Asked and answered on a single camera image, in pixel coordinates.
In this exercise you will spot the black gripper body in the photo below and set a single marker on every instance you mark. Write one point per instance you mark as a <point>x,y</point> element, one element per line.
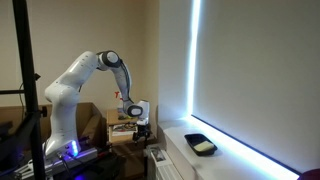
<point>142,130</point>

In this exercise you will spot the black plastic tray bowl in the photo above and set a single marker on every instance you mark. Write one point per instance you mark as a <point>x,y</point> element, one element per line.
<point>194,139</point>

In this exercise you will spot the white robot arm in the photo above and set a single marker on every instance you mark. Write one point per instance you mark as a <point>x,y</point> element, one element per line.
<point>64,95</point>

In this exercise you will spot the light wooden nightstand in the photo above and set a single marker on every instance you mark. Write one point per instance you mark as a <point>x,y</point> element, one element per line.
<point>135,166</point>

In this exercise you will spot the white windowsill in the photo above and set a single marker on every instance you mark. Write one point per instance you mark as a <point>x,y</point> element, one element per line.
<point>231,161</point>

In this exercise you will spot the colourful magazine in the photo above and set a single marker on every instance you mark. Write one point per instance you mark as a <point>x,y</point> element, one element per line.
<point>123,129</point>

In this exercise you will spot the spray bottle with red trigger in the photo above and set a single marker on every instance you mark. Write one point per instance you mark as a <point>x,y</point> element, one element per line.
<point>118,96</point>

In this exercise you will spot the brown leather armchair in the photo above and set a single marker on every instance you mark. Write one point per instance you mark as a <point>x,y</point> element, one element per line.
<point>89,121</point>

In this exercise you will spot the yellow sponge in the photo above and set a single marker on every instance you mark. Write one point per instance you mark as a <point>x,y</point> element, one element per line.
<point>204,146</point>

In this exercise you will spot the black tripod stand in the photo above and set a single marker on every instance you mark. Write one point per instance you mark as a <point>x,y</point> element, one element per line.
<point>29,130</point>

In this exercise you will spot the white roller window blind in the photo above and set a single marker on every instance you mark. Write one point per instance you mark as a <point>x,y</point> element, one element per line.
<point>257,75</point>

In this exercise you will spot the white wall radiator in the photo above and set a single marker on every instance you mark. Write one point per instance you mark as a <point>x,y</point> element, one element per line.
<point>159,165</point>

